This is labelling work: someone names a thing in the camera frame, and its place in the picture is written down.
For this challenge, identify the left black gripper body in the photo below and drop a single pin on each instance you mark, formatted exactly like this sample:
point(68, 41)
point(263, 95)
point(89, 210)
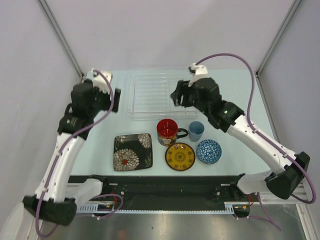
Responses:
point(102, 101)

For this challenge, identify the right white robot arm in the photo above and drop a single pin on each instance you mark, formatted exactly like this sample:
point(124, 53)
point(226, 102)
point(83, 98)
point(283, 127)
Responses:
point(285, 165)

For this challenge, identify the blue white patterned bowl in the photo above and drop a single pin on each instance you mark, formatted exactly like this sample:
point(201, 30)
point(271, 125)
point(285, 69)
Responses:
point(208, 151)

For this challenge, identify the clear plastic dish rack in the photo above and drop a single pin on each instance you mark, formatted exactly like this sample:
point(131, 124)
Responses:
point(149, 96)

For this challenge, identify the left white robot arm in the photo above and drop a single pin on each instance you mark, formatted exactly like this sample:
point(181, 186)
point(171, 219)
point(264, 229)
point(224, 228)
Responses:
point(50, 201)

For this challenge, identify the red black mug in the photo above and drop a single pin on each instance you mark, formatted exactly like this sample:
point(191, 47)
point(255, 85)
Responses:
point(168, 132)

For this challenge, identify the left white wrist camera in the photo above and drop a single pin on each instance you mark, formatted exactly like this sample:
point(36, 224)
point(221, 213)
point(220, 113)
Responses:
point(102, 80)

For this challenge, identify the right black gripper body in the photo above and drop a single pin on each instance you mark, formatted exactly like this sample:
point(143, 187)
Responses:
point(190, 97)

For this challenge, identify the light blue cup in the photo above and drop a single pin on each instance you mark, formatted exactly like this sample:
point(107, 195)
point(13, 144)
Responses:
point(195, 131)

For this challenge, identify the black floral square plate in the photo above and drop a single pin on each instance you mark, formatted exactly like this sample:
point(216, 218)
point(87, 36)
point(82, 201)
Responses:
point(132, 152)

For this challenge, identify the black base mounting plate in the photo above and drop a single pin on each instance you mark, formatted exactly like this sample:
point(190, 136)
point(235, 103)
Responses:
point(218, 188)

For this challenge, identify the yellow round patterned plate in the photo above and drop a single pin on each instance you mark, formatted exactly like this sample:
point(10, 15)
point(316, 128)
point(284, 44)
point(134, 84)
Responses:
point(180, 156)

